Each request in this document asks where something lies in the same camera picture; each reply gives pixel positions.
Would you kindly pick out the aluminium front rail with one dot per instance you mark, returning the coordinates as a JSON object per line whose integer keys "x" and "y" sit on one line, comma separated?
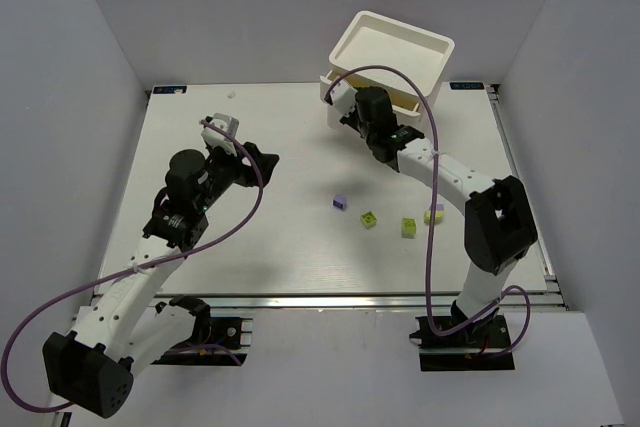
{"x": 551, "y": 299}

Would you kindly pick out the white three-drawer cabinet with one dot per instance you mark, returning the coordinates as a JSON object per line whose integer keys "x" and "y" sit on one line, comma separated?
{"x": 374, "y": 39}

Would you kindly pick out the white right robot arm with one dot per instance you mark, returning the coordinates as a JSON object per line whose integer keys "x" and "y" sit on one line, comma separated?
{"x": 499, "y": 228}

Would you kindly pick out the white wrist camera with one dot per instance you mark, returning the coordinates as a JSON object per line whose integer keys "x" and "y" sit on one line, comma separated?
{"x": 341, "y": 97}
{"x": 220, "y": 130}

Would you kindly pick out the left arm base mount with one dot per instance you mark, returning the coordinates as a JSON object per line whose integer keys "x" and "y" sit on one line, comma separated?
{"x": 215, "y": 340}

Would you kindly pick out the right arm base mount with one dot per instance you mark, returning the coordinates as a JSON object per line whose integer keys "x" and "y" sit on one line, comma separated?
{"x": 465, "y": 351}

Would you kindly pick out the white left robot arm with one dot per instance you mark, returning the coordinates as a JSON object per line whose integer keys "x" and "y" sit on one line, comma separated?
{"x": 95, "y": 363}

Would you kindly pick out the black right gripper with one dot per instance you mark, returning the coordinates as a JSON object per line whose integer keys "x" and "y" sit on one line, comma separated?
{"x": 347, "y": 117}

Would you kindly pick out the right blue label sticker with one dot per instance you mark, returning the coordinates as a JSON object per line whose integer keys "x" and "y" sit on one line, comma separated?
{"x": 463, "y": 86}

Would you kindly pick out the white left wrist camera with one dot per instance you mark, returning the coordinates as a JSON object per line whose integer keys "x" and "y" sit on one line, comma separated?
{"x": 220, "y": 130}

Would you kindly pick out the purple lego brick centre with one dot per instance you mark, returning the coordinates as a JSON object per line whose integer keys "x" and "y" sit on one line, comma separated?
{"x": 339, "y": 201}

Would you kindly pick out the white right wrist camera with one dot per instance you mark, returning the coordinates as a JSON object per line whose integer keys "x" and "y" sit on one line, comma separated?
{"x": 341, "y": 97}

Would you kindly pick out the purple and yellow lego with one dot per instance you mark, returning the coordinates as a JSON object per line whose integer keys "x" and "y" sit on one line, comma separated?
{"x": 435, "y": 214}

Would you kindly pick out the blue label sticker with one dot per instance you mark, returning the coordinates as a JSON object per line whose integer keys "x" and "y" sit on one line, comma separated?
{"x": 463, "y": 86}
{"x": 169, "y": 90}

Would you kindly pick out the yellow-green lego brick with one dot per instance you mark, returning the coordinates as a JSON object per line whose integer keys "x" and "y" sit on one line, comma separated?
{"x": 408, "y": 228}

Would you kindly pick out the yellow-green lego brick separated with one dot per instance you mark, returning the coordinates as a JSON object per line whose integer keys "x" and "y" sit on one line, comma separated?
{"x": 368, "y": 219}

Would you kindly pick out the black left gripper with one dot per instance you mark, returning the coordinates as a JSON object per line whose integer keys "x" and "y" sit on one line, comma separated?
{"x": 247, "y": 164}

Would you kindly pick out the left blue label sticker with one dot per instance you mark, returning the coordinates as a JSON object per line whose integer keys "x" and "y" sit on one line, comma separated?
{"x": 169, "y": 90}

